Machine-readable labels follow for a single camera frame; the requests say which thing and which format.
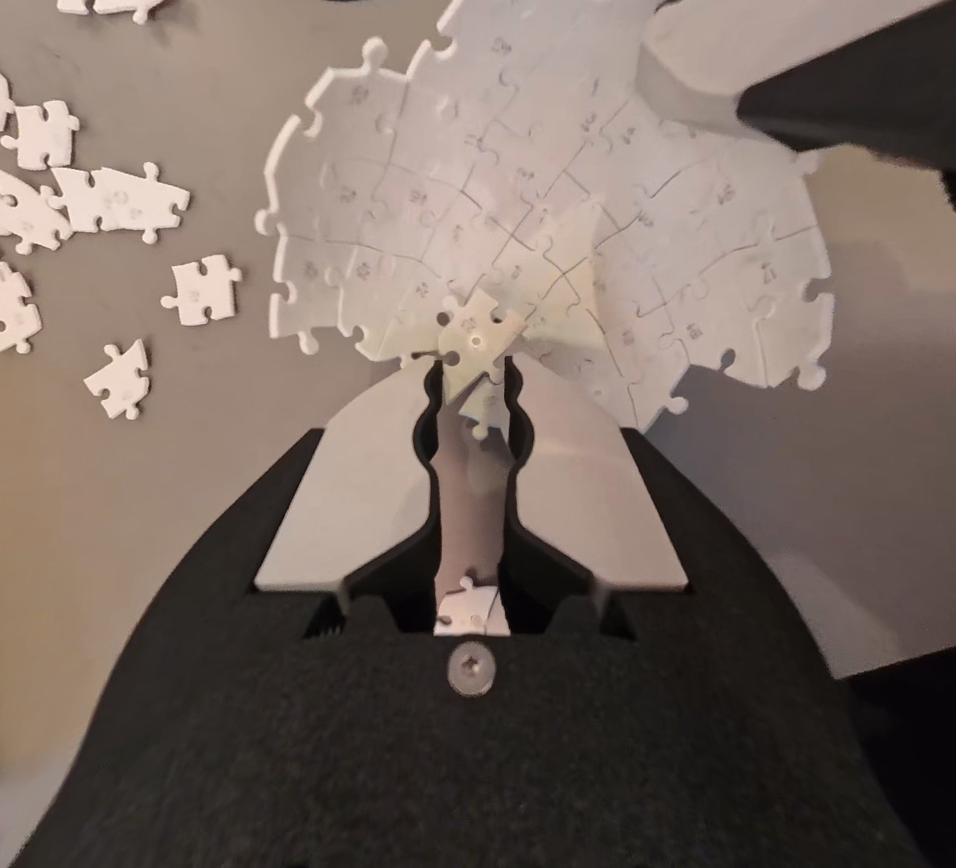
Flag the white jigsaw puzzle piece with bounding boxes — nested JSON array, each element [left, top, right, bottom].
[[433, 575, 512, 636]]

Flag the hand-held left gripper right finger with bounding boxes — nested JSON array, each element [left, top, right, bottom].
[[506, 356, 690, 594]]

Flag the joined white puzzle pieces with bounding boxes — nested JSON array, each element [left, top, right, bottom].
[[435, 285, 529, 442]]

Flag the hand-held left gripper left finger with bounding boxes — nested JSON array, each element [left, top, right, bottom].
[[254, 360, 443, 594]]

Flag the partly built puzzle ball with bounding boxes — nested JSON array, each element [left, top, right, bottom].
[[254, 0, 837, 436]]

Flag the scatter of white puzzle pieces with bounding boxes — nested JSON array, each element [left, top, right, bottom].
[[0, 0, 243, 421]]

